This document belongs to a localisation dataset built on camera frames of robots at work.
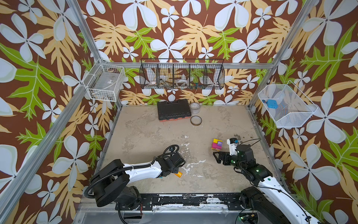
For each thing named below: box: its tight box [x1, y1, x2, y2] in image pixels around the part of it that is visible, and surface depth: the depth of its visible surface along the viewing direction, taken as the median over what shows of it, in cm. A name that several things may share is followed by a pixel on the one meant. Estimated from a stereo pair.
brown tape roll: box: [190, 115, 203, 126], surface depth 113 cm
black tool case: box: [157, 98, 192, 122], surface depth 117 cm
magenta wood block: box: [211, 142, 223, 150], surface depth 92 cm
